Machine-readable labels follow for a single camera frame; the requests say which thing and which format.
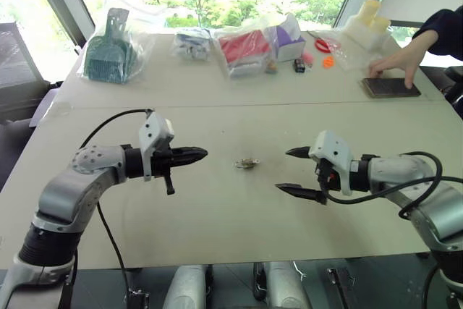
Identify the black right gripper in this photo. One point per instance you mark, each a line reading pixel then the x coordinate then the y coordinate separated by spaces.
pixel 330 178

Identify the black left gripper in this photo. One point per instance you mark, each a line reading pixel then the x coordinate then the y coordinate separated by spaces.
pixel 164 162

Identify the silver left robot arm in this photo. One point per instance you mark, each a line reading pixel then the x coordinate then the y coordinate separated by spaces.
pixel 68 193

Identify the dark sleeved person's forearm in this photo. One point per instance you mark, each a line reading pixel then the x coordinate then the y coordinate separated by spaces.
pixel 446 30

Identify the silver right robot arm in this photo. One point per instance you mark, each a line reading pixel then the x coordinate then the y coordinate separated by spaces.
pixel 416 182

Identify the person's bare hand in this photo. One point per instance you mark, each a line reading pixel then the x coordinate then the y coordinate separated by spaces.
pixel 396 61

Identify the small metal padlock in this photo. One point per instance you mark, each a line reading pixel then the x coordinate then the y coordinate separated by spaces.
pixel 244 163

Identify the small black box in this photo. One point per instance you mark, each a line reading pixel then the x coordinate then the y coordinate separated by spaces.
pixel 299 66

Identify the small colourful toy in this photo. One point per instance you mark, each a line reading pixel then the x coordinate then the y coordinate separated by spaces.
pixel 272 67

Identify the bag of white blue items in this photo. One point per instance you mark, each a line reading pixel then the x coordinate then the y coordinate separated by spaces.
pixel 191 45

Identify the pink small object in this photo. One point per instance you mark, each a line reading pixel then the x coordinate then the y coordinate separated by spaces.
pixel 307 58

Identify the silver rounded robot leg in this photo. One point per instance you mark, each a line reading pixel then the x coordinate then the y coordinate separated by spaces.
pixel 285 285
pixel 186 287

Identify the bag of red white items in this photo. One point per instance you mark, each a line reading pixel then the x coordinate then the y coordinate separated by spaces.
pixel 242 52

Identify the dark smartphone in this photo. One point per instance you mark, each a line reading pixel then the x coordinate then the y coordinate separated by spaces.
pixel 390 87

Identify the empty clear plastic bag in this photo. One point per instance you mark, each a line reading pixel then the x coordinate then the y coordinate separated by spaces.
pixel 347 55

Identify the clear plastic dustpan bag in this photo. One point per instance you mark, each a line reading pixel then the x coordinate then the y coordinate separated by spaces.
pixel 143 39

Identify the purple white tissue box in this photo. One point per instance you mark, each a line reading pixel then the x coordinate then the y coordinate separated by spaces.
pixel 287 43

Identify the teal plastic dustpan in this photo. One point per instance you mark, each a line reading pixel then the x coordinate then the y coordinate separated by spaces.
pixel 108 55

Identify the bagged cream paper cups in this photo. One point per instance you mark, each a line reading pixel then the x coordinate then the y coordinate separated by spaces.
pixel 372 23

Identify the black chair with armrest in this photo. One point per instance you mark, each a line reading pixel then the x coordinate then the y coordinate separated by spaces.
pixel 454 84

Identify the black office chair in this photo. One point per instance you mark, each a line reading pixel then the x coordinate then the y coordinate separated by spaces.
pixel 16 55

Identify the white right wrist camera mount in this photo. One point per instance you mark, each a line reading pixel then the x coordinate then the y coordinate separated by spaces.
pixel 331 150

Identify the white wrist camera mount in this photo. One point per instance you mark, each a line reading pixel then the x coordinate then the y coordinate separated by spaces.
pixel 331 150
pixel 153 131

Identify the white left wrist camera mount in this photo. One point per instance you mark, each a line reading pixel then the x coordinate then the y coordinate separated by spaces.
pixel 153 131

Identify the black metal table bracket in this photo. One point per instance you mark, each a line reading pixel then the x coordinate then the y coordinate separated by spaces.
pixel 341 287
pixel 138 299

